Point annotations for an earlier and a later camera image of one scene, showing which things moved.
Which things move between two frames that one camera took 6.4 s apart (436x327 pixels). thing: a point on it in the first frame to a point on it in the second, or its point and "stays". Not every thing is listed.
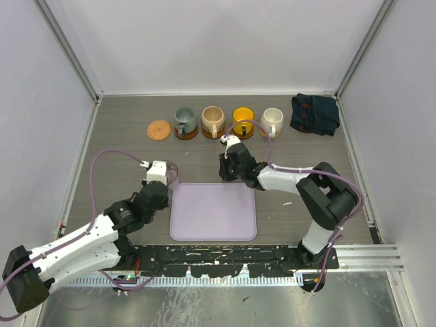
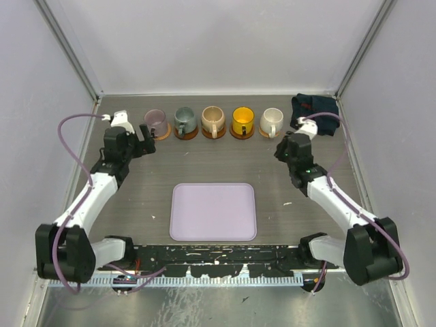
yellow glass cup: x=243 y=113 stays
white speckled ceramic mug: x=272 y=120 stays
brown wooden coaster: x=246 y=136 stays
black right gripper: x=223 y=172 to x=279 y=152
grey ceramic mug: x=185 y=120 stays
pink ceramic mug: x=171 y=172 to x=157 y=118
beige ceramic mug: x=213 y=119 stays
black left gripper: x=164 y=202 to x=143 y=147
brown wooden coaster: x=187 y=135 stays
